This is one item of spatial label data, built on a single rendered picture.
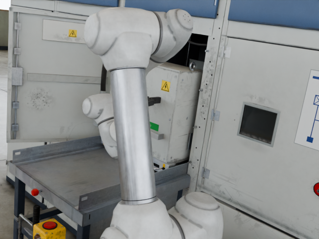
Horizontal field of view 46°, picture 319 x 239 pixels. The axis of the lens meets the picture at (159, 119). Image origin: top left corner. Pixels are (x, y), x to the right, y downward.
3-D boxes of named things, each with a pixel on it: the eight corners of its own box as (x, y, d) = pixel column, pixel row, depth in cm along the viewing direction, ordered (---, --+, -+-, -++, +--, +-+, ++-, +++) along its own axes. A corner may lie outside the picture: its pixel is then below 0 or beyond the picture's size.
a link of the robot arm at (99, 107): (103, 98, 169) (113, 125, 167) (74, 101, 158) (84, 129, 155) (117, 88, 162) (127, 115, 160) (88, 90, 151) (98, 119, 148)
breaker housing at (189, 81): (166, 166, 188) (180, 70, 175) (105, 137, 219) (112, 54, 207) (222, 149, 224) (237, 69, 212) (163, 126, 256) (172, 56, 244)
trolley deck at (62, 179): (82, 227, 147) (83, 214, 145) (9, 171, 186) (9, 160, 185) (189, 187, 196) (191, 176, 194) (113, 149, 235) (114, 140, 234)
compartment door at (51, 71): (5, 139, 216) (8, 6, 197) (111, 137, 242) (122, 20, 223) (6, 142, 210) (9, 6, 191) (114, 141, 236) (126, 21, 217)
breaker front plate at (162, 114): (164, 166, 187) (177, 72, 175) (104, 137, 218) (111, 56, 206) (166, 165, 188) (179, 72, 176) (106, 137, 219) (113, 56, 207)
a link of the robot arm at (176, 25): (165, 32, 127) (131, 30, 120) (195, 0, 113) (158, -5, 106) (175, 67, 124) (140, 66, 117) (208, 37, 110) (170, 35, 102)
